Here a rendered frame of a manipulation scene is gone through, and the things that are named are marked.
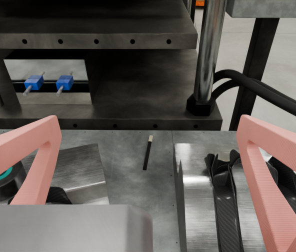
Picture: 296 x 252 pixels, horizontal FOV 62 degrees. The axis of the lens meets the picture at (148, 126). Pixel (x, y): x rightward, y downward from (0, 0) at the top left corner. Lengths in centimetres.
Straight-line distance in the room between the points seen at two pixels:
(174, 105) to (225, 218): 55
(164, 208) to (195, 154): 15
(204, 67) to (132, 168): 38
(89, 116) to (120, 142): 20
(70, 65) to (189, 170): 57
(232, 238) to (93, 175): 27
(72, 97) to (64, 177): 49
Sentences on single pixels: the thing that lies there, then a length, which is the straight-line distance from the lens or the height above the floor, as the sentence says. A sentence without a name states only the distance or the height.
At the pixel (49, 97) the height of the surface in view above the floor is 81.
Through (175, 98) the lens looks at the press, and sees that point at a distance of 96.
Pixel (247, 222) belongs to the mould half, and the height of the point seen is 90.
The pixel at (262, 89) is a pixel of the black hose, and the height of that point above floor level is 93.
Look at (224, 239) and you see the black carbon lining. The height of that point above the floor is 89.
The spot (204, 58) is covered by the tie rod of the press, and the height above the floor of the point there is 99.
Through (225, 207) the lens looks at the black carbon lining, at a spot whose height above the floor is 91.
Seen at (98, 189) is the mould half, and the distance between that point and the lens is 49.
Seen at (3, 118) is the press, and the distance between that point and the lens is 99.
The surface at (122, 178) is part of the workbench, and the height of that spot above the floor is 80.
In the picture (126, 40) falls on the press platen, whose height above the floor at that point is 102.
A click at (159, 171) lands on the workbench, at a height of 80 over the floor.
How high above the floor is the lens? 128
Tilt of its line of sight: 37 degrees down
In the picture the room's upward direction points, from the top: straight up
